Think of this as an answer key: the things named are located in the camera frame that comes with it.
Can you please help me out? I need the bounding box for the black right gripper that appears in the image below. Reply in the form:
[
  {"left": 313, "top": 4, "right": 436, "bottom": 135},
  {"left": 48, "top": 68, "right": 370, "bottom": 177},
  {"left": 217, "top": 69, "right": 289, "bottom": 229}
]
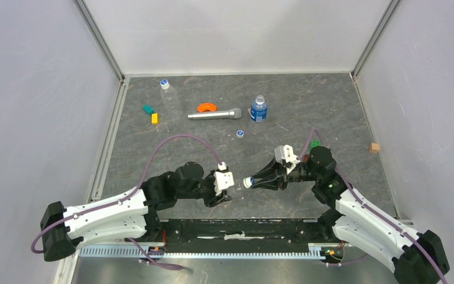
[{"left": 249, "top": 156, "right": 320, "bottom": 191}]

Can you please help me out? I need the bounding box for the blue labelled Pocari bottle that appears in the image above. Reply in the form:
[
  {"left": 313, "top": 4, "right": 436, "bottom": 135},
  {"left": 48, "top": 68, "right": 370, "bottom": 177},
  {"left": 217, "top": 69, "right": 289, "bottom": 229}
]
[{"left": 250, "top": 95, "right": 268, "bottom": 122}]

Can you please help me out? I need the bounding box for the clear bottle with blue-white cap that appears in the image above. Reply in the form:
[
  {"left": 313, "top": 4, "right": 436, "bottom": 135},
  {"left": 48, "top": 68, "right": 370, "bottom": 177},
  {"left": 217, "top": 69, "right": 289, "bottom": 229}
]
[{"left": 160, "top": 79, "right": 183, "bottom": 119}]

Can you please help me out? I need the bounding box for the white cap of bottle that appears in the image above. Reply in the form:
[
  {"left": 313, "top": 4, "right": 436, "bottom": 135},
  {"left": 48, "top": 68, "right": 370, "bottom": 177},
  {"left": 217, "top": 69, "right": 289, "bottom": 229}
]
[{"left": 243, "top": 177, "right": 255, "bottom": 189}]

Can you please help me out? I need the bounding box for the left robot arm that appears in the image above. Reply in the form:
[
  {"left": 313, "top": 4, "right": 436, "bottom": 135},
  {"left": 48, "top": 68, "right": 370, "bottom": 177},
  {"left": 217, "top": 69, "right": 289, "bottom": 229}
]
[{"left": 32, "top": 162, "right": 234, "bottom": 262}]

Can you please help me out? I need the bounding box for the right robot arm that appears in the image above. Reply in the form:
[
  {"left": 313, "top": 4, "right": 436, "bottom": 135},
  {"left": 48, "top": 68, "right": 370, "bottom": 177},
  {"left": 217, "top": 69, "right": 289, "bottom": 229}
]
[{"left": 243, "top": 145, "right": 450, "bottom": 283}]

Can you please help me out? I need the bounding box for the green toy brick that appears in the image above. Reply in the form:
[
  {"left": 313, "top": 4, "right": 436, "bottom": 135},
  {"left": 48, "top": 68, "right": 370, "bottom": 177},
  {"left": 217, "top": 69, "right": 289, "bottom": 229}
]
[{"left": 309, "top": 139, "right": 322, "bottom": 149}]

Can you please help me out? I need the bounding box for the silver microphone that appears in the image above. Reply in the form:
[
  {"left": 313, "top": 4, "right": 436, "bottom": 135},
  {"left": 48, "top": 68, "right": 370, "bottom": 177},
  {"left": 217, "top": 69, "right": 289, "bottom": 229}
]
[{"left": 187, "top": 108, "right": 242, "bottom": 120}]

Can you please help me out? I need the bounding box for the orange curved pipe piece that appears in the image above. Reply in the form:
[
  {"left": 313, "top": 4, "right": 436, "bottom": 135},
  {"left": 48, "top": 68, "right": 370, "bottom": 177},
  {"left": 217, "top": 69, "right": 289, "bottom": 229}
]
[{"left": 197, "top": 103, "right": 217, "bottom": 114}]

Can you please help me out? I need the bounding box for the yellow rectangular block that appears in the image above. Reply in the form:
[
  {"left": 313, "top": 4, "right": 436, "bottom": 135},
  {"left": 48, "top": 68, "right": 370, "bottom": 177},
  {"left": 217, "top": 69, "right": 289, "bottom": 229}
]
[{"left": 151, "top": 113, "right": 159, "bottom": 125}]

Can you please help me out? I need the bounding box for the teal rectangular block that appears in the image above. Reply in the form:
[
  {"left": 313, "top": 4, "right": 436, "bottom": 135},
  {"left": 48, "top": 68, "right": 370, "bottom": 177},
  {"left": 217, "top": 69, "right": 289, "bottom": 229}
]
[{"left": 142, "top": 105, "right": 155, "bottom": 115}]

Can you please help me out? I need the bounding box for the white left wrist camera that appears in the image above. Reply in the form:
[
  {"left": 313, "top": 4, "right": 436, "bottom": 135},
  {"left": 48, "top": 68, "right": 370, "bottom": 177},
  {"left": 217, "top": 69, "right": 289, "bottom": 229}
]
[{"left": 213, "top": 162, "right": 235, "bottom": 196}]

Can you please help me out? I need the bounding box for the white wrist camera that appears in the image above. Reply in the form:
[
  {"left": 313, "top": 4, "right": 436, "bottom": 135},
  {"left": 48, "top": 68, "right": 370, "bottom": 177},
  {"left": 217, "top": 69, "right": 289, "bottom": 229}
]
[
  {"left": 213, "top": 162, "right": 235, "bottom": 196},
  {"left": 274, "top": 145, "right": 300, "bottom": 174}
]

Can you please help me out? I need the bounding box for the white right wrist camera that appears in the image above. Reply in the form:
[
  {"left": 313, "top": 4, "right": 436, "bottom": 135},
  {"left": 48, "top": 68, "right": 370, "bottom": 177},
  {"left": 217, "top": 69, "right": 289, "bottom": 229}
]
[{"left": 274, "top": 145, "right": 300, "bottom": 174}]

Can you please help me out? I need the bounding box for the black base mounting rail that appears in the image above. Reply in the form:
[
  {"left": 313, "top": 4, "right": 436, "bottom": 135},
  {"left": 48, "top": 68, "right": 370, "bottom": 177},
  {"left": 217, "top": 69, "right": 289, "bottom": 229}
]
[{"left": 124, "top": 218, "right": 358, "bottom": 255}]

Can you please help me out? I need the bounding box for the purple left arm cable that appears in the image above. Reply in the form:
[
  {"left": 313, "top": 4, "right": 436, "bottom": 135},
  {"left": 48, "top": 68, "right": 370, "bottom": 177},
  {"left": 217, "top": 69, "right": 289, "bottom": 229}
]
[{"left": 30, "top": 134, "right": 224, "bottom": 254}]

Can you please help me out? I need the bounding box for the slotted grey cable duct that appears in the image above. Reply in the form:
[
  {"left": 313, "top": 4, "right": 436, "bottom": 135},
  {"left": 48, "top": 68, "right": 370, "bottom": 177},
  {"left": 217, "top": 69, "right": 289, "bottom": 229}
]
[{"left": 79, "top": 244, "right": 322, "bottom": 260}]

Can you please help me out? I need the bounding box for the brown cube near right wall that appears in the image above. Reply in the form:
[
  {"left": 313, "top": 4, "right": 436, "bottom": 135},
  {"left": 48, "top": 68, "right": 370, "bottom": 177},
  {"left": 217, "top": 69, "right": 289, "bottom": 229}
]
[{"left": 368, "top": 143, "right": 381, "bottom": 153}]

